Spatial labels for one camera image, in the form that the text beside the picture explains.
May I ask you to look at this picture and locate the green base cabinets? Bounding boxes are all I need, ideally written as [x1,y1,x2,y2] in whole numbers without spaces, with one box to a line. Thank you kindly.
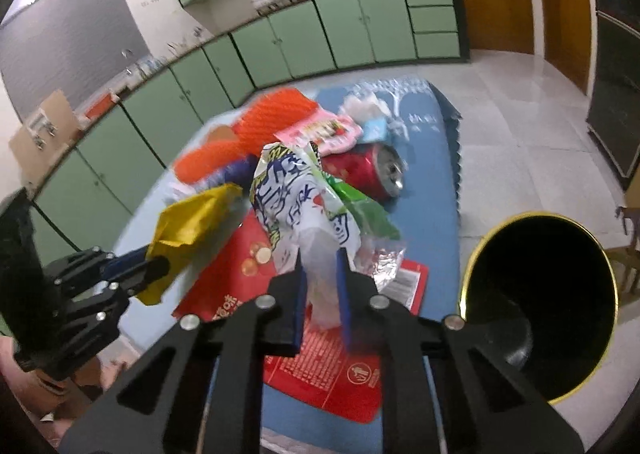
[30,0,471,255]

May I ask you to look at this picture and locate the red soda can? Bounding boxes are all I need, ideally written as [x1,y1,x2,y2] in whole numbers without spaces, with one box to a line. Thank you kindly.
[320,144,407,202]

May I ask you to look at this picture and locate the black bin with gold rim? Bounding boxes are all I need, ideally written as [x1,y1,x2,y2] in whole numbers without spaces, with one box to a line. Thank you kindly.
[457,211,620,406]

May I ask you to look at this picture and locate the open cardboard box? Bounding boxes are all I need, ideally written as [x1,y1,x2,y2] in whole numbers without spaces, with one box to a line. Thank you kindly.
[7,88,86,179]

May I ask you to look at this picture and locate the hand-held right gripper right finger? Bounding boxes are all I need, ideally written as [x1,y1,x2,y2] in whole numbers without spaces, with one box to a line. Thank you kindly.
[336,248,586,454]

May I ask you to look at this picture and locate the grey window blind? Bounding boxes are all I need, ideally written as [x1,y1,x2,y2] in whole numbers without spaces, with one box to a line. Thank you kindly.
[0,0,151,119]

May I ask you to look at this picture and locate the black cabinet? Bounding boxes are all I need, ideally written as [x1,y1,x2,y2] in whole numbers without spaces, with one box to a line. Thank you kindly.
[585,8,640,179]

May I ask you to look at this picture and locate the pink snack packet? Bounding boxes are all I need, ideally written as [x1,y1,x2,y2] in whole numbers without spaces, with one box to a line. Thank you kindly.
[272,111,363,157]

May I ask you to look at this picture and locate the white crumpled tissue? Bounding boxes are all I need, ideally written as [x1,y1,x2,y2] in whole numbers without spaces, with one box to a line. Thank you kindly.
[337,84,393,119]

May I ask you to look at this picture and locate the person's left forearm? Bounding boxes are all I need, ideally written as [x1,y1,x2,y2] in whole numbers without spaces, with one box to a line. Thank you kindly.
[0,334,108,422]

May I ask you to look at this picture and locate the large red flat bag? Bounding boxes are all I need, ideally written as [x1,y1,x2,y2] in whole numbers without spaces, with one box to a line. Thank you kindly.
[172,214,431,425]

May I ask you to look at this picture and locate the yellow wrapper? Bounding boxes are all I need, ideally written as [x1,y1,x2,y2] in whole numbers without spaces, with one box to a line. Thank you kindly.
[135,183,244,307]

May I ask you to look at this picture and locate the red container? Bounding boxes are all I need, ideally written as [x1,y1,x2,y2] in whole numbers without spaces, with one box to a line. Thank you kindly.
[82,91,121,117]

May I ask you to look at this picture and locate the light blue small packet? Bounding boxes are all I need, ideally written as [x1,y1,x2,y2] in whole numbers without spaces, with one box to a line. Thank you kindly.
[360,116,391,142]

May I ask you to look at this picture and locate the white blue green snack bag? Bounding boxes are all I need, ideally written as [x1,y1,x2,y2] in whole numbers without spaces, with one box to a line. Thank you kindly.
[249,141,403,329]

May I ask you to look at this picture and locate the wooden chair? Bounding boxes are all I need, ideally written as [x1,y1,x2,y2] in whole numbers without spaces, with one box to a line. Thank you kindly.
[605,204,640,297]

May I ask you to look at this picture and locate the large orange foam fruit net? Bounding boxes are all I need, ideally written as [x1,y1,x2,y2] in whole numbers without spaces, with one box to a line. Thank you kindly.
[235,88,321,159]

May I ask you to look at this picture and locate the purple wrapper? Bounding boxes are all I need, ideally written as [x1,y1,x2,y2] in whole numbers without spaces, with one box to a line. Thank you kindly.
[200,156,258,195]

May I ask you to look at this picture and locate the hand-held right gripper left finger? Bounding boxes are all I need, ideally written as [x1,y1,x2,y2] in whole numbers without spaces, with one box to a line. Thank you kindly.
[60,249,308,454]

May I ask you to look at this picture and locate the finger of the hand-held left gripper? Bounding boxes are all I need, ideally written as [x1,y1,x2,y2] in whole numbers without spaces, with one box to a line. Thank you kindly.
[44,246,153,292]
[15,256,172,381]

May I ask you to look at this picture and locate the small orange foam fruit net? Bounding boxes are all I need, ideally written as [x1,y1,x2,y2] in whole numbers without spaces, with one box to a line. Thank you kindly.
[172,126,251,187]

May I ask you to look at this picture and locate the clear plastic wrapper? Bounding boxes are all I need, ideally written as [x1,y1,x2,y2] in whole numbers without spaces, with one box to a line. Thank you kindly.
[352,234,408,289]

